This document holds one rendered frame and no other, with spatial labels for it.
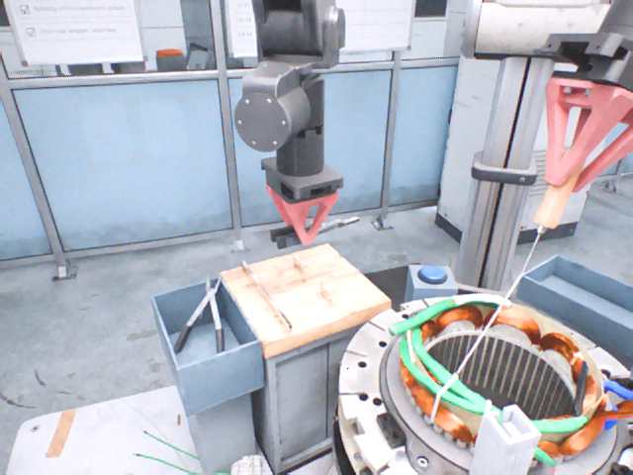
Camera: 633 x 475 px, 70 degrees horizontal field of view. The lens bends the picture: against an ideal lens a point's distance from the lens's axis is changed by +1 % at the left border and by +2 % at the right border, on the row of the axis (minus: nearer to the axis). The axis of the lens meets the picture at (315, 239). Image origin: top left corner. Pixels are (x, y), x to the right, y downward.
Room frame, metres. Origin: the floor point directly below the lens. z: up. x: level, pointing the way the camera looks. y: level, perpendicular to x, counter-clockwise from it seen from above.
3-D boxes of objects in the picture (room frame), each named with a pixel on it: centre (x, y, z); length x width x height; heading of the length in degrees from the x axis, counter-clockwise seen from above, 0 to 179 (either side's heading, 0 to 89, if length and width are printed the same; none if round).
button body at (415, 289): (0.64, -0.20, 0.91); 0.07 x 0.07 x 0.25; 87
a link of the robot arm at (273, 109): (0.47, 0.03, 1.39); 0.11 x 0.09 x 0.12; 160
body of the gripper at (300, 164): (0.51, 0.02, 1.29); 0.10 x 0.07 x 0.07; 29
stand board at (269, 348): (0.56, 0.02, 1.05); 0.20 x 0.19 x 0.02; 118
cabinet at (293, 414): (0.56, 0.02, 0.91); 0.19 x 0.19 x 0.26; 28
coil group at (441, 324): (0.41, -0.17, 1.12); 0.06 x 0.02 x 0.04; 109
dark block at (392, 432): (0.28, -0.07, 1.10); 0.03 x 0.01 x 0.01; 19
